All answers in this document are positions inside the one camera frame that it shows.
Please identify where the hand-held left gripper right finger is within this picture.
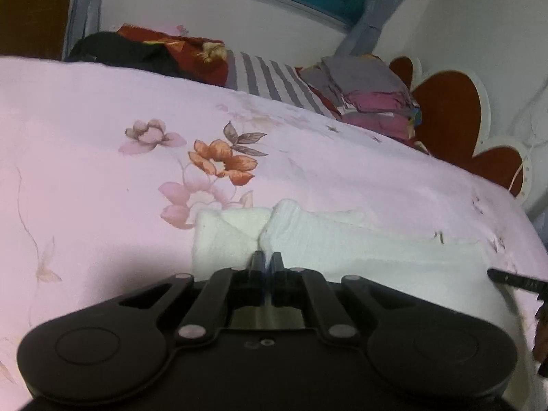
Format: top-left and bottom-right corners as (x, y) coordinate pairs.
(269, 251), (433, 346)

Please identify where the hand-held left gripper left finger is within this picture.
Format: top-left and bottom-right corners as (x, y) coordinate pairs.
(98, 251), (267, 346)

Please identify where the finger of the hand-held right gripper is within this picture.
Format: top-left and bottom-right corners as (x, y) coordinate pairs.
(487, 267), (548, 297)

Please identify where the white knit sweater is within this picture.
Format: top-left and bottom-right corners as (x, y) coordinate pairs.
(192, 199), (542, 411)

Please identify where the pile of folded clothes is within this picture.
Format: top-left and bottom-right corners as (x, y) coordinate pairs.
(295, 54), (429, 153)

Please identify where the pink floral bed sheet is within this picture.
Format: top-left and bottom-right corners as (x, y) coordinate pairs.
(0, 55), (548, 411)

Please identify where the red and white headboard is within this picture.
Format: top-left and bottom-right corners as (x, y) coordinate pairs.
(388, 55), (537, 201)

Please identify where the grey striped pillow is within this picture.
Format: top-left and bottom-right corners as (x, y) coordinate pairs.
(226, 51), (340, 119)

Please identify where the red floral cloth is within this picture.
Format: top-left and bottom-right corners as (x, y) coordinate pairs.
(115, 24), (230, 89)

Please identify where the black cloth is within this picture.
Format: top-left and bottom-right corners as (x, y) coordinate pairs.
(67, 32), (190, 80)

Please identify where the grey window curtain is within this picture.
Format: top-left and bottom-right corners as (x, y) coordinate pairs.
(337, 0), (412, 59)
(62, 0), (126, 61)

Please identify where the brown wooden door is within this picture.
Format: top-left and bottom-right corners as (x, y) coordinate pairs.
(0, 0), (78, 59)

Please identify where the white charging cable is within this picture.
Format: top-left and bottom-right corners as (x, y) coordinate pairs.
(506, 94), (548, 194)

